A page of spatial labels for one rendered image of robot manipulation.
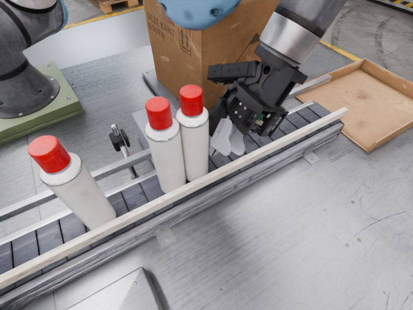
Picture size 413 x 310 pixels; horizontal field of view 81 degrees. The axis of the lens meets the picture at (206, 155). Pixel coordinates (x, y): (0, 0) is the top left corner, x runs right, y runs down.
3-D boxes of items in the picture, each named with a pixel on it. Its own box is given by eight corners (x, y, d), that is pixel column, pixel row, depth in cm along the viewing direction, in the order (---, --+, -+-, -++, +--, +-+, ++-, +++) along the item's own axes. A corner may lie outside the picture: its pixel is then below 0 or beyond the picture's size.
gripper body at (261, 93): (240, 139, 37) (289, 66, 30) (211, 107, 41) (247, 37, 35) (270, 140, 42) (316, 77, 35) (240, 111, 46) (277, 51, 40)
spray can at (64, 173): (91, 238, 41) (19, 170, 25) (84, 214, 44) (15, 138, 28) (120, 224, 43) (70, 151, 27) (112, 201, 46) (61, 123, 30)
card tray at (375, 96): (367, 153, 60) (376, 143, 57) (294, 96, 74) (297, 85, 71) (435, 112, 69) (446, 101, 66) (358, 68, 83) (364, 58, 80)
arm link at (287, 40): (263, 5, 33) (294, 25, 38) (246, 39, 35) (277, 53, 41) (303, 27, 29) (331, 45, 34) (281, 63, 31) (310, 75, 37)
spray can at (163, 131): (167, 200, 46) (146, 122, 30) (156, 181, 49) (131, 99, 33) (191, 188, 48) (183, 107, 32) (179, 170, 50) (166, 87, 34)
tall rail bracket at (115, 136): (137, 199, 52) (115, 150, 39) (126, 174, 56) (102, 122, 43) (151, 192, 53) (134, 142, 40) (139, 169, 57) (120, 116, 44)
